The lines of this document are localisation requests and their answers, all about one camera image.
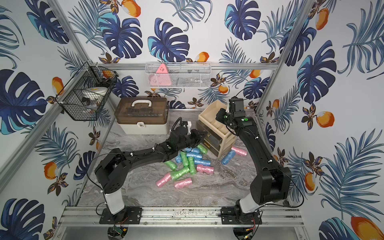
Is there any green roll left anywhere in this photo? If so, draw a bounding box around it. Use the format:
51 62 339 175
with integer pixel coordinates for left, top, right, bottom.
165 161 178 171

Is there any green roll centre upright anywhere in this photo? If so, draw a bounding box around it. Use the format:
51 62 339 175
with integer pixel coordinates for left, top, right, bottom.
180 151 189 167

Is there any pink triangle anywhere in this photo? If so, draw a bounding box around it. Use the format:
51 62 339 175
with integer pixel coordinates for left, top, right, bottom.
149 63 172 88

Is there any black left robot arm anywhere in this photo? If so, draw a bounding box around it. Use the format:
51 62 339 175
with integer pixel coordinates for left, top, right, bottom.
94 118 208 224

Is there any green roll near drawer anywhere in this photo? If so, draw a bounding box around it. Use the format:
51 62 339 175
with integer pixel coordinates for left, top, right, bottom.
198 144 208 155

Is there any green roll upright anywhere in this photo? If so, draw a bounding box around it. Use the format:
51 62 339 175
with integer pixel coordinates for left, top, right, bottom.
188 157 197 175
180 151 189 167

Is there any green roll right upright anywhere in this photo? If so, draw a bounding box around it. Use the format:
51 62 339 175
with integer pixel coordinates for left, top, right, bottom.
188 157 197 175

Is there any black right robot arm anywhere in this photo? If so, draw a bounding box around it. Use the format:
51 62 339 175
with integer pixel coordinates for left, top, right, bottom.
216 97 292 224

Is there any green roll lower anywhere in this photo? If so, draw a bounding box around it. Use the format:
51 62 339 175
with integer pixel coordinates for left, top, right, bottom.
170 167 190 181

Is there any blue roll left upright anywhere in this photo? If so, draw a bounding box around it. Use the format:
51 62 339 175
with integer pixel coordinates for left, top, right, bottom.
176 153 182 164

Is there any white tape roll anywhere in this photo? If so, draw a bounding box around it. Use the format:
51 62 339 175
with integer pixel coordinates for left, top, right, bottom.
82 87 108 99

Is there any clear wall tray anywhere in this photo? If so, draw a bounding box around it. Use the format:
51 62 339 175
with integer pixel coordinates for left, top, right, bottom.
145 62 212 89

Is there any blue roll middle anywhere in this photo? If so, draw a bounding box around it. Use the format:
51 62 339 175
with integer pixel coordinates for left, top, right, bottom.
186 153 203 159

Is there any brown lidded storage box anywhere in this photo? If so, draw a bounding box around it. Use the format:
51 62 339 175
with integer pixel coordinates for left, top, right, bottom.
115 97 169 135

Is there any black wire basket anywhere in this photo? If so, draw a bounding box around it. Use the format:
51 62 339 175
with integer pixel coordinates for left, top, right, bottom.
55 62 119 121

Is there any blue roll lower right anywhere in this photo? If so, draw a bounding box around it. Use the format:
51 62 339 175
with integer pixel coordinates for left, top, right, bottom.
194 159 211 167

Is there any blue roll top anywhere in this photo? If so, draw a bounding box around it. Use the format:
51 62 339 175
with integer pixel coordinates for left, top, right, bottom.
183 148 201 154

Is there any pink roll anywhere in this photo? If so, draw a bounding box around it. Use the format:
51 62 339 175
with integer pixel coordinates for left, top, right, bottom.
231 147 248 157
156 173 172 188
197 165 214 175
174 178 193 190

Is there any beige drawer organizer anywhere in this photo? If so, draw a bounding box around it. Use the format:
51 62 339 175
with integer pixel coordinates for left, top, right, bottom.
196 100 237 159

